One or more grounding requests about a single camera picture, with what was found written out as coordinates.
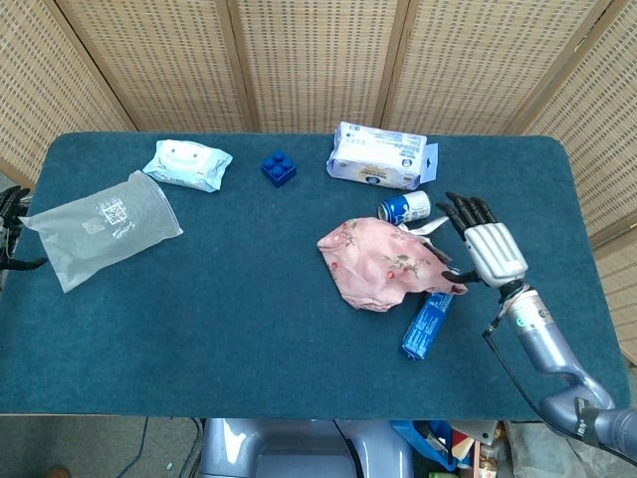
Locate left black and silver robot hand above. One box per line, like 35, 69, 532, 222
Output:
0, 185, 49, 273

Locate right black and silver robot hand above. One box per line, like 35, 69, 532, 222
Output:
435, 191, 531, 296

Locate white translucent plastic zip bag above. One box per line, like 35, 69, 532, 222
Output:
19, 169, 184, 296

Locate pink floral clothes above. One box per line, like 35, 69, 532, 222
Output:
317, 214, 470, 314

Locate blue and white drink can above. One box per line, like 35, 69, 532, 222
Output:
376, 190, 432, 224

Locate long blue cardboard box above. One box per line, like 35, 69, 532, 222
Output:
397, 291, 457, 361

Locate white and blue milk carton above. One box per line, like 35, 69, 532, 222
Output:
325, 120, 441, 192

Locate light blue wet wipes pack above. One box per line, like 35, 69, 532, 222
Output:
141, 139, 235, 195

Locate blue storage bin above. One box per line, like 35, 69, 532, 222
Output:
390, 420, 460, 475

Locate blue toy building block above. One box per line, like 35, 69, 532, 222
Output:
261, 150, 299, 189

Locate teal carpet table cover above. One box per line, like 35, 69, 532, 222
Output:
0, 130, 631, 420

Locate woven rattan folding screen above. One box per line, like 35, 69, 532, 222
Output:
0, 0, 637, 369

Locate silver-blue robot torso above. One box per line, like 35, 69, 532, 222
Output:
198, 417, 415, 478

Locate black floor cables bundle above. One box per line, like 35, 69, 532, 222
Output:
0, 218, 21, 290

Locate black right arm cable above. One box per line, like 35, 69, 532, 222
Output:
480, 296, 637, 455

